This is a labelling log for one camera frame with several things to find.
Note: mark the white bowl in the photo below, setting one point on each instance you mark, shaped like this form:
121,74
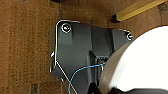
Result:
140,60

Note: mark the round ringed base button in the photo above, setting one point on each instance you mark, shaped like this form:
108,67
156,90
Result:
66,28

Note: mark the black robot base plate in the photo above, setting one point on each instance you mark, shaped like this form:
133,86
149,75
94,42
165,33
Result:
80,50

